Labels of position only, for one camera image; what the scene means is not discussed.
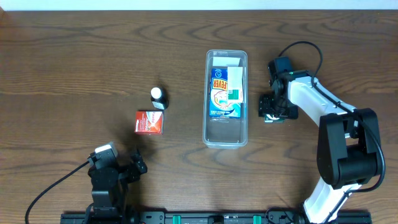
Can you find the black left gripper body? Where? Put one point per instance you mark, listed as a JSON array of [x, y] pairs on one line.
[[129, 175]]

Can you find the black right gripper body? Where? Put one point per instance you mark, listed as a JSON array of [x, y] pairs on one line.
[[267, 106]]

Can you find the green Zam-Buk box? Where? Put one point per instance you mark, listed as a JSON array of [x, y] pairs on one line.
[[269, 118]]

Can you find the white green Panadol box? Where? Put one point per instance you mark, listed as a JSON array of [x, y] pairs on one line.
[[235, 84]]

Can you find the red orange Panadol box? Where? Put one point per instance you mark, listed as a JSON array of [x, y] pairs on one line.
[[149, 122]]

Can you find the blue Kool Fever box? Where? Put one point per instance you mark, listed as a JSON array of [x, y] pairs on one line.
[[219, 106]]

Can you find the dark bottle white cap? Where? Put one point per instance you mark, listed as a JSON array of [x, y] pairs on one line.
[[159, 98]]

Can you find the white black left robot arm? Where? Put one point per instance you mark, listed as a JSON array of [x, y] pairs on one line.
[[110, 183]]

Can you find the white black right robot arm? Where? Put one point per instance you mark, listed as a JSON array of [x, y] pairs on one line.
[[350, 159]]

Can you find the clear plastic container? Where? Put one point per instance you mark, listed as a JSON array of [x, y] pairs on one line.
[[225, 133]]

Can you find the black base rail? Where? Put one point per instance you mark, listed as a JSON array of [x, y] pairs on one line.
[[270, 217]]

